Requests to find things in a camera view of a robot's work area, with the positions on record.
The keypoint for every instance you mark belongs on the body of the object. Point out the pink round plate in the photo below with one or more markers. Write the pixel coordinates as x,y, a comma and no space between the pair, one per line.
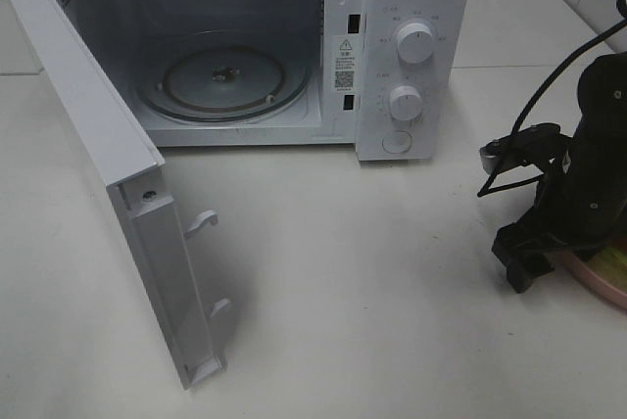
612,289

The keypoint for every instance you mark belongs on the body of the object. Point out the upper white power knob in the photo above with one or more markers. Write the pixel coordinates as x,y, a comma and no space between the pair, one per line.
415,42

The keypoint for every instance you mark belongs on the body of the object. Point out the round white door button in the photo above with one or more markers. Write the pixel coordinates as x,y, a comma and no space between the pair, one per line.
397,142

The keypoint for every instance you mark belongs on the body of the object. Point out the lower white timer knob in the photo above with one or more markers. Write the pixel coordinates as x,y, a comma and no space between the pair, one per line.
405,103

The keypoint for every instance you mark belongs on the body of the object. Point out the white microwave door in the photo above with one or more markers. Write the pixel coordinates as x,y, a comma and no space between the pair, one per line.
129,170

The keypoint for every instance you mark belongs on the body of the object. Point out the glass microwave turntable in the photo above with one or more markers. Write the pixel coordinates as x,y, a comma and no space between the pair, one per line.
224,75

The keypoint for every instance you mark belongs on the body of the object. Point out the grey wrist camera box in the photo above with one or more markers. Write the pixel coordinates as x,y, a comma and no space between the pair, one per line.
536,145

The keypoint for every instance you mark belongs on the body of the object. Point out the white microwave oven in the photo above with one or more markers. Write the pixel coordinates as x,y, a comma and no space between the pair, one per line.
347,98

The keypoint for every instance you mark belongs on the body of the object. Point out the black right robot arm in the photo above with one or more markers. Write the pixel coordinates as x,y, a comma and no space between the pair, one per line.
601,95

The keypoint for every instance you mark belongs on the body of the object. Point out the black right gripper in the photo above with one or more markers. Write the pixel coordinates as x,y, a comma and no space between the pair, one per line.
578,207

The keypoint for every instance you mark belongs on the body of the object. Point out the white bread sandwich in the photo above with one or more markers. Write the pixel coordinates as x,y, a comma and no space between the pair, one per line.
610,262

